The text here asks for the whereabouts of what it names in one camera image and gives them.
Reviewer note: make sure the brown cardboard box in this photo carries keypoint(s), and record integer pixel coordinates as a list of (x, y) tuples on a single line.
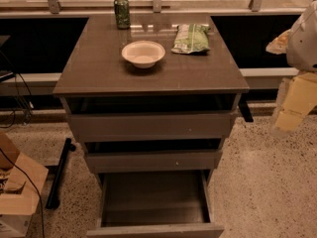
[(22, 179)]

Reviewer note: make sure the grey bottom drawer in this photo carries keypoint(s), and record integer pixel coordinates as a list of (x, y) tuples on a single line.
[(173, 204)]

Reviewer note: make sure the green soda can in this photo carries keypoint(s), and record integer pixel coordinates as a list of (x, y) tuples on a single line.
[(122, 14)]

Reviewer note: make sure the grey middle drawer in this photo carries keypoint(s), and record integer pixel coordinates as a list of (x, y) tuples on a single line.
[(155, 155)]

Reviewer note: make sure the white paper bowl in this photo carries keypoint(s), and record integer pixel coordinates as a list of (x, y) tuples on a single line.
[(143, 54)]

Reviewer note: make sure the black metal stand leg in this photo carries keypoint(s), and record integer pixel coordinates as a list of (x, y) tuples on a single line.
[(57, 172)]

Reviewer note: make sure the grey top drawer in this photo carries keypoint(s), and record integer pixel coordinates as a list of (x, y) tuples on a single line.
[(122, 118)]

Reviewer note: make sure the grey drawer cabinet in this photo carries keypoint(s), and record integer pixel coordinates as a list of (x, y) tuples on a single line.
[(96, 66)]

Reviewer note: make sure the black right stand leg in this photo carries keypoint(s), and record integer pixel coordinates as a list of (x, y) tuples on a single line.
[(245, 110)]

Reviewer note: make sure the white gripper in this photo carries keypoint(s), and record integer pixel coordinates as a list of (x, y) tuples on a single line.
[(303, 47)]

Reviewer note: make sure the green chip bag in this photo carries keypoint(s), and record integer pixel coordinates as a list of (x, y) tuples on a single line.
[(191, 38)]

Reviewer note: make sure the grey drawer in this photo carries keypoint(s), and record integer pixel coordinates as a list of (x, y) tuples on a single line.
[(122, 118), (155, 155), (173, 204)]

